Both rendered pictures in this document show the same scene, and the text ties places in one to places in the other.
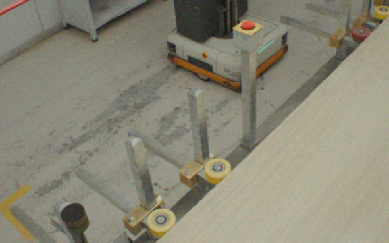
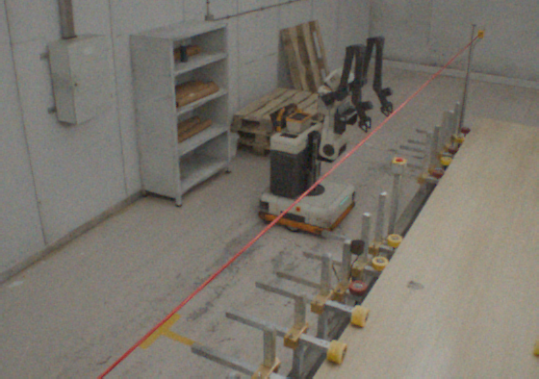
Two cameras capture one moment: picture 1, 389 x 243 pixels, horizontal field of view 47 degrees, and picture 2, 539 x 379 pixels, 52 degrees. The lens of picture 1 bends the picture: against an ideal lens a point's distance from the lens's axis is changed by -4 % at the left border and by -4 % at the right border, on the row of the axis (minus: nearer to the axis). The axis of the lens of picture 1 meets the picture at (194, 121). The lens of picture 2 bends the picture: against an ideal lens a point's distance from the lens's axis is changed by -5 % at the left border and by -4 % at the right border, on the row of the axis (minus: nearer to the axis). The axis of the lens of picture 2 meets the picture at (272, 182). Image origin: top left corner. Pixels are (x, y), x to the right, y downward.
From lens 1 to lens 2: 194 cm
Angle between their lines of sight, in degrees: 22
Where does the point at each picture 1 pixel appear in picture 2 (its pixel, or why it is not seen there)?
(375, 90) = (461, 199)
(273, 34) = (346, 191)
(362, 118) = (460, 213)
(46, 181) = (193, 310)
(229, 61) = (321, 212)
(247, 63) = (397, 182)
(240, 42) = (396, 169)
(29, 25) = (117, 190)
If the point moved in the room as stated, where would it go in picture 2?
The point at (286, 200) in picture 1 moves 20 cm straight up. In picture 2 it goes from (439, 247) to (445, 214)
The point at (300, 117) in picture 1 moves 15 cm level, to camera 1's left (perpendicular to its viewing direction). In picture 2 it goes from (425, 214) to (403, 217)
